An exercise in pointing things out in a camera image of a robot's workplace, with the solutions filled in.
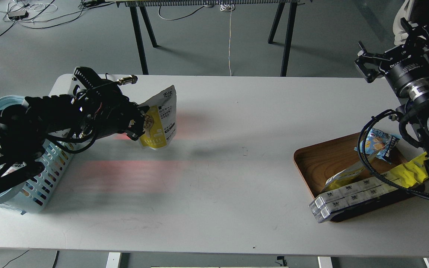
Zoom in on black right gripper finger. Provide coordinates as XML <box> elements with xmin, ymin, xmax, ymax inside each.
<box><xmin>355</xmin><ymin>41</ymin><xmax>392</xmax><ymax>83</ymax></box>
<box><xmin>401</xmin><ymin>17</ymin><xmax>429</xmax><ymax>56</ymax></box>

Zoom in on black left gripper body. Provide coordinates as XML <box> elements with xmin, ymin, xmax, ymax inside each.
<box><xmin>73</xmin><ymin>67</ymin><xmax>139</xmax><ymax>141</ymax></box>

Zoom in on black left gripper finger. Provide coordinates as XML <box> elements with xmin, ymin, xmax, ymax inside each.
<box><xmin>127</xmin><ymin>105</ymin><xmax>150</xmax><ymax>141</ymax></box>

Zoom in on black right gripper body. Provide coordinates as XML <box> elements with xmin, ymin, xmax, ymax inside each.
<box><xmin>380</xmin><ymin>48</ymin><xmax>429</xmax><ymax>98</ymax></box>

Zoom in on yellow white snack pouch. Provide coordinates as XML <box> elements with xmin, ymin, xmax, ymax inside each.
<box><xmin>139</xmin><ymin>85</ymin><xmax>177</xmax><ymax>150</ymax></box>

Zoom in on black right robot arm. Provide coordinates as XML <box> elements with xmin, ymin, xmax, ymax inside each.
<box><xmin>355</xmin><ymin>17</ymin><xmax>429</xmax><ymax>200</ymax></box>

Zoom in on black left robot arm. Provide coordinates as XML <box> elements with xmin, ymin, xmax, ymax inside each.
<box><xmin>0</xmin><ymin>67</ymin><xmax>149</xmax><ymax>194</ymax></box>

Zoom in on blue snack bag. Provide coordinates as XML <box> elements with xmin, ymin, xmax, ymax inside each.
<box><xmin>360</xmin><ymin>128</ymin><xmax>401</xmax><ymax>163</ymax></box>

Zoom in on yellow cartoon snack bag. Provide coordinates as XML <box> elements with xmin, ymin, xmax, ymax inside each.
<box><xmin>383</xmin><ymin>152</ymin><xmax>429</xmax><ymax>188</ymax></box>

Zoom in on light blue plastic basket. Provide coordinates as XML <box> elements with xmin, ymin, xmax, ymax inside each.
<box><xmin>0</xmin><ymin>95</ymin><xmax>73</xmax><ymax>215</ymax></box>

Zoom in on white boxed snack pack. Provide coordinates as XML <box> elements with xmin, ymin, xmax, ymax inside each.
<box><xmin>309</xmin><ymin>178</ymin><xmax>399</xmax><ymax>223</ymax></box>

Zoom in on white office chair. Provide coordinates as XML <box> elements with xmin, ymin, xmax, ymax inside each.
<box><xmin>392</xmin><ymin>0</ymin><xmax>429</xmax><ymax>45</ymax></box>

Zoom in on brown wooden tray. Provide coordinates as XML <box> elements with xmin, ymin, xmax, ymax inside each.
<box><xmin>293</xmin><ymin>133</ymin><xmax>412</xmax><ymax>207</ymax></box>

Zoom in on black metal frame table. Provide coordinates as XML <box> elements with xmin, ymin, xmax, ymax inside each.
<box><xmin>114</xmin><ymin>0</ymin><xmax>299</xmax><ymax>77</ymax></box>

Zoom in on floor power strip cables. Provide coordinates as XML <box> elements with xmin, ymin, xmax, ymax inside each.
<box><xmin>0</xmin><ymin>0</ymin><xmax>114</xmax><ymax>51</ymax></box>

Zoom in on white hanging cable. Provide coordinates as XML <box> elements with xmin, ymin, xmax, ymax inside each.
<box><xmin>220</xmin><ymin>4</ymin><xmax>236</xmax><ymax>76</ymax></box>

